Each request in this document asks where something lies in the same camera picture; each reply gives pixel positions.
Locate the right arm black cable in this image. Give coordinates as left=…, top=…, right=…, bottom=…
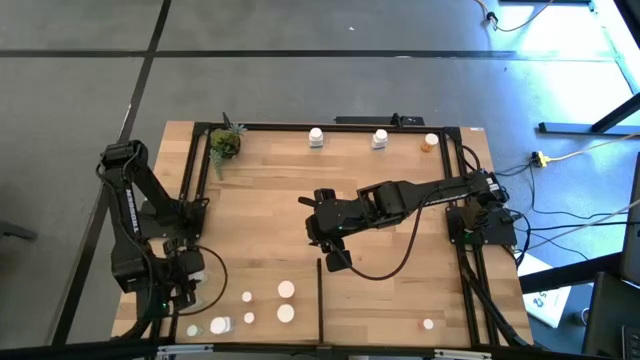
left=332, top=187, right=471, bottom=281

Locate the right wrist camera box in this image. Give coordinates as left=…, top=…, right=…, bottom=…
left=325, top=249, right=353, bottom=274

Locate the yellow extension cord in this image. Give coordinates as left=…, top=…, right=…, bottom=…
left=530, top=133, right=640, bottom=169

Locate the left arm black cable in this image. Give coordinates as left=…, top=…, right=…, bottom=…
left=174, top=244, right=230, bottom=317

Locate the black rectangular bar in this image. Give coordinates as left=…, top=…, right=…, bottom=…
left=333, top=112, right=426, bottom=127

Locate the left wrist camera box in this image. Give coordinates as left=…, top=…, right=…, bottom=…
left=177, top=249, right=206, bottom=274

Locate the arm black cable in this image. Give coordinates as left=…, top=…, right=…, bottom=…
left=332, top=187, right=471, bottom=281
left=174, top=244, right=230, bottom=317

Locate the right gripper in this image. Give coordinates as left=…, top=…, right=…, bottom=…
left=298, top=188, right=364, bottom=252

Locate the black computer case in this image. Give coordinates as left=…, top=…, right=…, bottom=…
left=582, top=272, right=640, bottom=359

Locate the black aluminium table frame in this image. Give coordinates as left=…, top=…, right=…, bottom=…
left=112, top=121, right=534, bottom=360

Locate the black desk leg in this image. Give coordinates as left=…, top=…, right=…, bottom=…
left=518, top=251, right=624, bottom=296
left=537, top=92, right=640, bottom=137

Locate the green succulent plant in pot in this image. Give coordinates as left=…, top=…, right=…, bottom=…
left=208, top=112, right=248, bottom=181

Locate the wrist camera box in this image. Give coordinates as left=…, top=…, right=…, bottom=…
left=177, top=249, right=206, bottom=274
left=325, top=249, right=353, bottom=274

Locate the white printed paper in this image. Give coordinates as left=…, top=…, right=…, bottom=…
left=517, top=252, right=572, bottom=330

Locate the grey chair base leg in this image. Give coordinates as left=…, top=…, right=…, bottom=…
left=0, top=219, right=39, bottom=242

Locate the beige floor cable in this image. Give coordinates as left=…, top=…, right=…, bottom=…
left=474, top=0, right=556, bottom=34

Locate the silver aluminium bracket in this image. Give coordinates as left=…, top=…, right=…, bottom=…
left=156, top=343, right=215, bottom=355
left=433, top=348, right=495, bottom=360

